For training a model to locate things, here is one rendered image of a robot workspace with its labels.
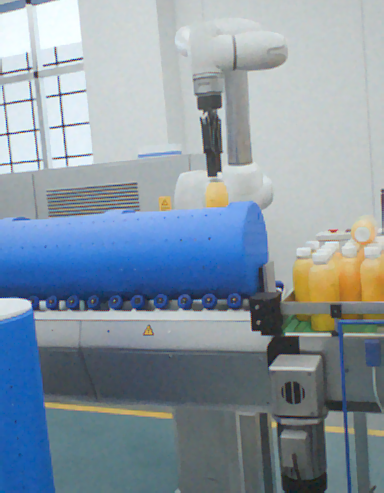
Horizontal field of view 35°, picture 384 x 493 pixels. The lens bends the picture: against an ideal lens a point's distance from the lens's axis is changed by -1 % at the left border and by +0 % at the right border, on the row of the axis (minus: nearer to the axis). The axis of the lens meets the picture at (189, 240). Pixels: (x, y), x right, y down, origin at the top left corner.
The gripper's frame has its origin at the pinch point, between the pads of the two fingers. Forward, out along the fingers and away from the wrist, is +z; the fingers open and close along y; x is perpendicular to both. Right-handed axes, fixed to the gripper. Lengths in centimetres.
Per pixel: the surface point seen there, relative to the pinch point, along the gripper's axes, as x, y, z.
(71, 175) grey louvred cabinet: -144, -154, -7
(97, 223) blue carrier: -35.2, 9.5, 14.5
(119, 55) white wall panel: -152, -250, -96
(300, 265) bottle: 25.1, 8.0, 29.2
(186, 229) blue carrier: -5.5, 12.2, 17.5
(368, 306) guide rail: 44, 21, 38
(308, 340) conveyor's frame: 29, 23, 46
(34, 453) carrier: -34, 53, 68
